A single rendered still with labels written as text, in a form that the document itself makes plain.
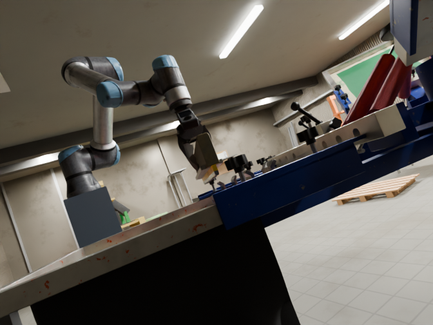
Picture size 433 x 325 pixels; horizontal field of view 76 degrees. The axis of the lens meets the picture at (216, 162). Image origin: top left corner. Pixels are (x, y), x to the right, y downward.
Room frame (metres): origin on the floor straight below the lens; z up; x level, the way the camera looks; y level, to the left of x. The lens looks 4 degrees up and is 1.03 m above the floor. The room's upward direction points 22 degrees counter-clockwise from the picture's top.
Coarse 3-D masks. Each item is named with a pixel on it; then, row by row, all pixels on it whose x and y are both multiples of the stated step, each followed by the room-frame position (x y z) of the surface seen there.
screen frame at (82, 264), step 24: (168, 216) 1.04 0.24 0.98; (192, 216) 0.51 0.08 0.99; (216, 216) 0.52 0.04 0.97; (120, 240) 1.01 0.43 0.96; (144, 240) 0.50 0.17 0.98; (168, 240) 0.50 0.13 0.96; (48, 264) 0.75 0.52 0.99; (72, 264) 0.48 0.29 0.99; (96, 264) 0.49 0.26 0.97; (120, 264) 0.49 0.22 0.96; (0, 288) 0.57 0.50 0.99; (24, 288) 0.47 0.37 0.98; (48, 288) 0.47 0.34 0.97; (0, 312) 0.46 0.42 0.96
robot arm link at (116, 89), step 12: (72, 60) 1.00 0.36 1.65; (84, 60) 1.04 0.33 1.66; (72, 72) 0.95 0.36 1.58; (84, 72) 0.91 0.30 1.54; (96, 72) 0.89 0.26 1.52; (72, 84) 0.99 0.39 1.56; (84, 84) 0.89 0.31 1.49; (96, 84) 0.84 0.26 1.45; (108, 84) 0.77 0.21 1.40; (120, 84) 0.80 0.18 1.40; (132, 84) 0.82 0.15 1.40; (108, 96) 0.77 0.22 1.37; (120, 96) 0.79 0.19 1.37; (132, 96) 0.82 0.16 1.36
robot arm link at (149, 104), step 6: (150, 78) 0.86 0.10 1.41; (144, 84) 0.85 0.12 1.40; (150, 84) 0.85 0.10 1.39; (144, 90) 0.84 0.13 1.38; (150, 90) 0.86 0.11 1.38; (156, 90) 0.85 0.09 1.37; (144, 96) 0.85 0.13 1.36; (150, 96) 0.86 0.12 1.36; (156, 96) 0.87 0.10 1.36; (162, 96) 0.88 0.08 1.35; (144, 102) 0.87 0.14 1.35; (150, 102) 0.88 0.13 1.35; (156, 102) 0.90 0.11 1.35
